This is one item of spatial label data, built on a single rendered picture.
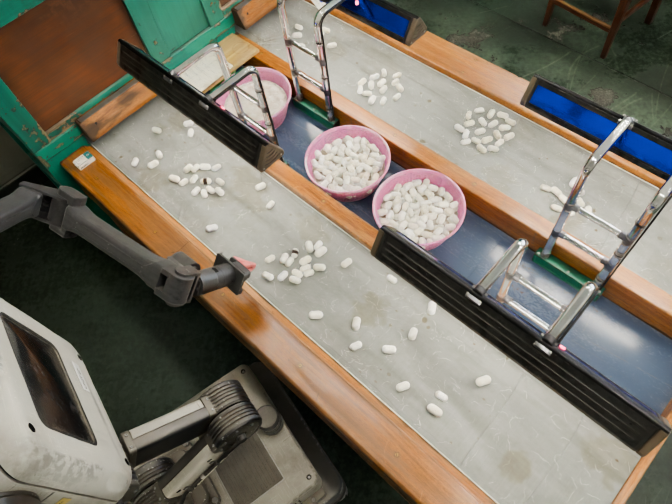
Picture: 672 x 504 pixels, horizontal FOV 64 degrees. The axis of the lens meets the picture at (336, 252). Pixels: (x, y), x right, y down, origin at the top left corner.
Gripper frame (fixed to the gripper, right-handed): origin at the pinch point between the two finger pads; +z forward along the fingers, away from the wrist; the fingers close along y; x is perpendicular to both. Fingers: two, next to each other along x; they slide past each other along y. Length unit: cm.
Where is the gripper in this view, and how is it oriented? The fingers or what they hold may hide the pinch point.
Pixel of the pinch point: (252, 266)
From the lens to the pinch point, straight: 142.1
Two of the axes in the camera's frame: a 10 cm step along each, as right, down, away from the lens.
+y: -7.4, -5.5, 3.9
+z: 5.7, -1.9, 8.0
